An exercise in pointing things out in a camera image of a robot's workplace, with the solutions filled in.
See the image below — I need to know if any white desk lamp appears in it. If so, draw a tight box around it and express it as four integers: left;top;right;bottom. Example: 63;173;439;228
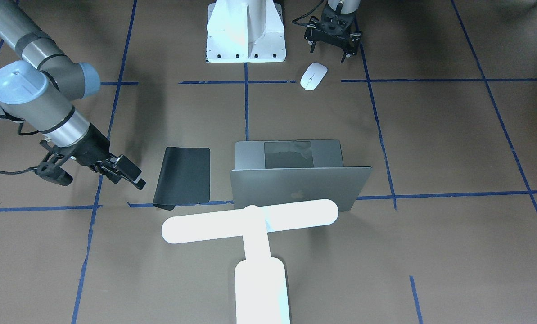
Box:
161;199;339;324

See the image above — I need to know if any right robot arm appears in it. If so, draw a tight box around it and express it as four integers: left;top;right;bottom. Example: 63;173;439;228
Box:
0;0;146;189

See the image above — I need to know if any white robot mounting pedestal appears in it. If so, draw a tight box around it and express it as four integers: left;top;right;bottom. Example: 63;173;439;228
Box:
205;0;287;63

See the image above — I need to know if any black camera cable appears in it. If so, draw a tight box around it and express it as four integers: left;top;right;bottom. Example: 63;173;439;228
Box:
0;164;37;176

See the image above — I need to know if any white computer mouse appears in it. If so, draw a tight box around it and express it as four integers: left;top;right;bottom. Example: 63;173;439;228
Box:
300;62;328;91

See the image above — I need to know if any braided camera cable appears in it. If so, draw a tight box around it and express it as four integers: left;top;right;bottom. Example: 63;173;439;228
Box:
292;0;327;27

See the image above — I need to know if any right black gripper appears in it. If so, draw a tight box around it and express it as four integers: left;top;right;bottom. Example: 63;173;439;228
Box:
68;124;146;189

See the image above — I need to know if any black mouse pad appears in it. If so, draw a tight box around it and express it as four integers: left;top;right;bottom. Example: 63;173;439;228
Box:
152;146;211;211

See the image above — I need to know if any grey laptop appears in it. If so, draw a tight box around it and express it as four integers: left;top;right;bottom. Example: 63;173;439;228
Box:
230;139;372;212

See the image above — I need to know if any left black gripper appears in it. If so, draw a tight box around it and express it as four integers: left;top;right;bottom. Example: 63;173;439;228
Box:
304;7;362;63

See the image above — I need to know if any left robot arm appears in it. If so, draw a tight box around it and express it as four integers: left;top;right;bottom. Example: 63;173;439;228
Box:
304;0;363;64

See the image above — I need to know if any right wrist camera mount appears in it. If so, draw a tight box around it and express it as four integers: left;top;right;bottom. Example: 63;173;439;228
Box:
34;139;73;186

